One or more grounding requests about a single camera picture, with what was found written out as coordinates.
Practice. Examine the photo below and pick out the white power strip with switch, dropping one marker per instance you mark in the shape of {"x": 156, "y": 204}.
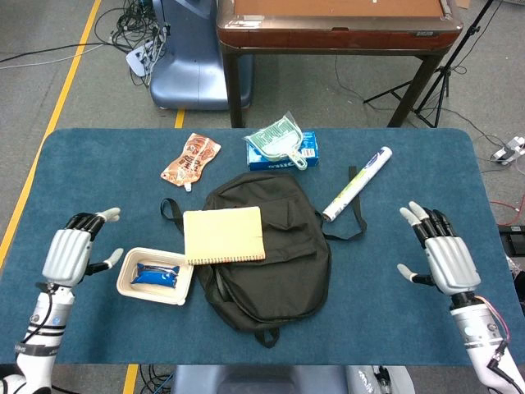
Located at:
{"x": 508, "y": 152}

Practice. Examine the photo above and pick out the cream plastic food tray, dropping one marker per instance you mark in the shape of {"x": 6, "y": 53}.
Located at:
{"x": 185, "y": 268}

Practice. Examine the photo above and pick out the brown mahjong table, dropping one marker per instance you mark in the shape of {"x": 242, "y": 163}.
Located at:
{"x": 328, "y": 39}

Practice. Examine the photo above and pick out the white power strip with plugs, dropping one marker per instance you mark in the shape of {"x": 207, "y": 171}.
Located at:
{"x": 137, "y": 59}

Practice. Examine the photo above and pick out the black box device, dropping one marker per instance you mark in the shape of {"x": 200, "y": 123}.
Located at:
{"x": 512, "y": 240}

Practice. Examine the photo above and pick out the black tripod stand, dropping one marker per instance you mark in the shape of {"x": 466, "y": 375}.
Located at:
{"x": 445, "y": 67}

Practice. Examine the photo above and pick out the grey-blue robot torso base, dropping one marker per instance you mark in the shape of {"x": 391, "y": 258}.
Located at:
{"x": 246, "y": 379}

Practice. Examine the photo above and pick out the blue snack packet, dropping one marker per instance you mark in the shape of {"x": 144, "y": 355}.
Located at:
{"x": 156, "y": 279}

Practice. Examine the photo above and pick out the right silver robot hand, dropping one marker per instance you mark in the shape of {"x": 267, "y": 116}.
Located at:
{"x": 451, "y": 262}

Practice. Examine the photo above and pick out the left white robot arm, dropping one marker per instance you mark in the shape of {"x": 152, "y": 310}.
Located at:
{"x": 45, "y": 324}

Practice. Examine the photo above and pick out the white rolled film tube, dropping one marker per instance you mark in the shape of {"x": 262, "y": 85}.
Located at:
{"x": 357, "y": 184}

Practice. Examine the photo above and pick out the orange spouted drink pouch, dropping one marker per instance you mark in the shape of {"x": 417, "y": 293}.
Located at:
{"x": 190, "y": 158}

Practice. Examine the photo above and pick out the blue table cloth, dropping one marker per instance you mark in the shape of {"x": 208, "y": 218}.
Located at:
{"x": 369, "y": 287}

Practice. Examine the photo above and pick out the brown spiral notebook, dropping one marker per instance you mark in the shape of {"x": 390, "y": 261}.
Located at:
{"x": 223, "y": 234}

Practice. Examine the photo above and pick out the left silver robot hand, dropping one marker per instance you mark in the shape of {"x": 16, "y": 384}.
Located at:
{"x": 67, "y": 254}

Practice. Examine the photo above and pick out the blue Oreo cookie box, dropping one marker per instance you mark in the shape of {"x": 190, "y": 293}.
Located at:
{"x": 262, "y": 164}

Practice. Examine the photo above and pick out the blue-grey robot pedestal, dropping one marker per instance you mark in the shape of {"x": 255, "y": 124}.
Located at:
{"x": 193, "y": 74}

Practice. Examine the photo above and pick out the black fabric backpack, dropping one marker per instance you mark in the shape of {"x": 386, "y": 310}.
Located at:
{"x": 287, "y": 267}

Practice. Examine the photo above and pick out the green dustpan in plastic bag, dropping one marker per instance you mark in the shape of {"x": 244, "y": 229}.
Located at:
{"x": 275, "y": 139}

